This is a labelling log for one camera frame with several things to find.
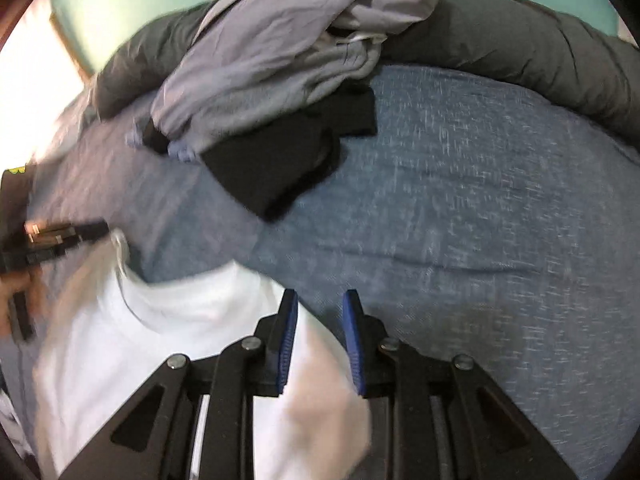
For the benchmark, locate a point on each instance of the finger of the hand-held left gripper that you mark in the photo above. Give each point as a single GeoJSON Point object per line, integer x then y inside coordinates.
{"type": "Point", "coordinates": [82, 232]}

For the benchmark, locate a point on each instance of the dark grey duvet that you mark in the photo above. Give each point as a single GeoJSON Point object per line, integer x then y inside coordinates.
{"type": "Point", "coordinates": [525, 35]}

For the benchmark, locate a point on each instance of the lavender jacket with black cuffs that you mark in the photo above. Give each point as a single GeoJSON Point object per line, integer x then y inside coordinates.
{"type": "Point", "coordinates": [260, 50]}

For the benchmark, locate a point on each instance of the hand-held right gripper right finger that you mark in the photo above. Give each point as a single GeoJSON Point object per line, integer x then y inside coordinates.
{"type": "Point", "coordinates": [352, 332]}

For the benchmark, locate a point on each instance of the blue speckled bed cover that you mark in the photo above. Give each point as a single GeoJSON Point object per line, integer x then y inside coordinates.
{"type": "Point", "coordinates": [475, 200]}

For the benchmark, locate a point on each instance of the bright window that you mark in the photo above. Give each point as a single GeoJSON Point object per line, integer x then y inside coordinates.
{"type": "Point", "coordinates": [35, 90]}

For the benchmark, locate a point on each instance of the person's left hand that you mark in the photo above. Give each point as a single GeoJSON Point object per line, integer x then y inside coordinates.
{"type": "Point", "coordinates": [37, 295]}

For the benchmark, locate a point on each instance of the white long-sleeved shirt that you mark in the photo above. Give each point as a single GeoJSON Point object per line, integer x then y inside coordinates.
{"type": "Point", "coordinates": [150, 340]}

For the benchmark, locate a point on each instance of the black garment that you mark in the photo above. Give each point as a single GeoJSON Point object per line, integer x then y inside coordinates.
{"type": "Point", "coordinates": [290, 155]}

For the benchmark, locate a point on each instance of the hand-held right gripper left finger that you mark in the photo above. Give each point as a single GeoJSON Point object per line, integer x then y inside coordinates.
{"type": "Point", "coordinates": [287, 332]}

